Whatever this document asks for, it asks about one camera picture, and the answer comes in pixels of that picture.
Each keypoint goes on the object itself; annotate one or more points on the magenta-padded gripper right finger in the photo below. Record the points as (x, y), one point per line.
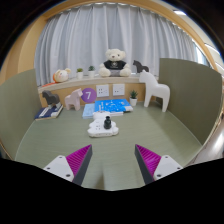
(166, 166)

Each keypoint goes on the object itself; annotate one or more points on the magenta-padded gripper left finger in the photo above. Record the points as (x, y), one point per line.
(60, 166)

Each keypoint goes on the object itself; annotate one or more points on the dark blue book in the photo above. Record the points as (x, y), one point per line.
(46, 113)

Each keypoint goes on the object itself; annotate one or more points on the light blue book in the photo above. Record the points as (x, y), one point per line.
(88, 111)

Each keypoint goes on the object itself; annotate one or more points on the pink horse figurine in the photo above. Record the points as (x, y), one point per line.
(73, 99)

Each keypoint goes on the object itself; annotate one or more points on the green partition panel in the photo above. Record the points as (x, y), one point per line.
(16, 113)
(190, 100)

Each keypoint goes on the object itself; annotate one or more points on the dark grey horse figurine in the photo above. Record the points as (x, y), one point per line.
(50, 98)

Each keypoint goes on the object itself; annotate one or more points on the small potted plant white pot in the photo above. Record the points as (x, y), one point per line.
(80, 74)
(133, 100)
(91, 73)

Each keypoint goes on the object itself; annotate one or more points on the purple round number sign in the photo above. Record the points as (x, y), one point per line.
(88, 95)

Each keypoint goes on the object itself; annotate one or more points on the large white horse figurine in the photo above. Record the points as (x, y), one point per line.
(156, 89)

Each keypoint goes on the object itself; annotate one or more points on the bright blue book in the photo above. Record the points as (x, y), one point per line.
(111, 105)

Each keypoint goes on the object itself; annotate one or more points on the small cream orange plush toy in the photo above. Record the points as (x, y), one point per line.
(61, 76)

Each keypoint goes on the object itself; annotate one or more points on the black horse figurine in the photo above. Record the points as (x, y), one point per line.
(140, 67)

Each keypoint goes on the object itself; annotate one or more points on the cream teddy bear black shirt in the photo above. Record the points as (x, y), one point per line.
(115, 57)

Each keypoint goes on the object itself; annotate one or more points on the grey pleated curtain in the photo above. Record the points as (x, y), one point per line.
(83, 40)

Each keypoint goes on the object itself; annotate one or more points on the ceiling lights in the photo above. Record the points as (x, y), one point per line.
(179, 12)

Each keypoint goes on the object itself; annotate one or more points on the white wall socket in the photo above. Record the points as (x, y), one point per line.
(118, 89)
(102, 90)

